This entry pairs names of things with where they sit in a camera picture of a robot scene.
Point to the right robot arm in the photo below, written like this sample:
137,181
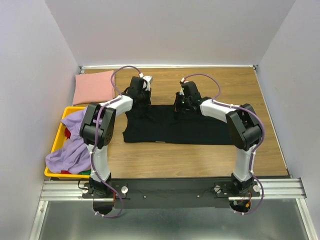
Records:
246,130

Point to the lavender t-shirt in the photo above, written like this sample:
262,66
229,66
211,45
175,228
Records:
67,155

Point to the black t-shirt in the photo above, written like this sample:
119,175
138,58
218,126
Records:
161,123

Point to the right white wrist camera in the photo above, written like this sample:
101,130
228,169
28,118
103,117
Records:
182,81

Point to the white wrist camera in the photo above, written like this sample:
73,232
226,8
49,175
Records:
147,80
182,81

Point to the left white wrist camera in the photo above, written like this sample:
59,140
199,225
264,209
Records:
147,80

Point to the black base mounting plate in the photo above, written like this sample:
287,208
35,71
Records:
166,193

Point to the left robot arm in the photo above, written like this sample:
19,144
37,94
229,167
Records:
97,130

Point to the pink folded t-shirt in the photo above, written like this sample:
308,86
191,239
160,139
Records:
93,87

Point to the yellow plastic bin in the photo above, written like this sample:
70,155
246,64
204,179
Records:
56,140

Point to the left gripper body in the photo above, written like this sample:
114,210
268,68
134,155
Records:
145,96

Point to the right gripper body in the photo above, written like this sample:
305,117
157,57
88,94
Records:
181,104

